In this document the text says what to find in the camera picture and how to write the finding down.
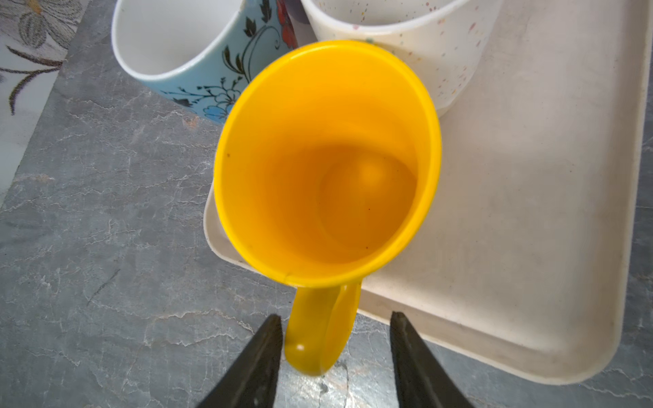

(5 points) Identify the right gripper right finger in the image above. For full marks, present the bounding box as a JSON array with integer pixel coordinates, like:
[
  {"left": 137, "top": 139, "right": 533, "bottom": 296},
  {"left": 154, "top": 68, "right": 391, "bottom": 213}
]
[{"left": 389, "top": 311, "right": 473, "bottom": 408}]

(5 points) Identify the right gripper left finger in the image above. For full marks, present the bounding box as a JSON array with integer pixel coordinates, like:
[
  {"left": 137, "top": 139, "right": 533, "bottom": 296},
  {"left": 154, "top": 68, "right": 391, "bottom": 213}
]
[{"left": 198, "top": 314, "right": 283, "bottom": 407}]

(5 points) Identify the yellow mug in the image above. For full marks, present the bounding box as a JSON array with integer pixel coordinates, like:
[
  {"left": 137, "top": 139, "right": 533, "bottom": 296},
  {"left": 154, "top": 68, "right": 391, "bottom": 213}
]
[{"left": 214, "top": 40, "right": 442, "bottom": 376}]

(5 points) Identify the speckled white mug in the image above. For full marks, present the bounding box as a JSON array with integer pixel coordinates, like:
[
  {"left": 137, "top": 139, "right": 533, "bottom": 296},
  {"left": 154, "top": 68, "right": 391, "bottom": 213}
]
[{"left": 302, "top": 0, "right": 503, "bottom": 116}]

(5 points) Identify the blue patterned mug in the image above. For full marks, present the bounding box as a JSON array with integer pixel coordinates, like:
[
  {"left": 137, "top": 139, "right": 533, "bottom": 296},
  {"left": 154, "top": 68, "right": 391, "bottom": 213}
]
[{"left": 112, "top": 0, "right": 298, "bottom": 124}]

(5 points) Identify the beige rectangular serving tray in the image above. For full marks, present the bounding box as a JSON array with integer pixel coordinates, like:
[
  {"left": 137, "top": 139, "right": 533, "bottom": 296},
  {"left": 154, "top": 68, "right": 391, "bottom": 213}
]
[{"left": 202, "top": 0, "right": 653, "bottom": 386}]

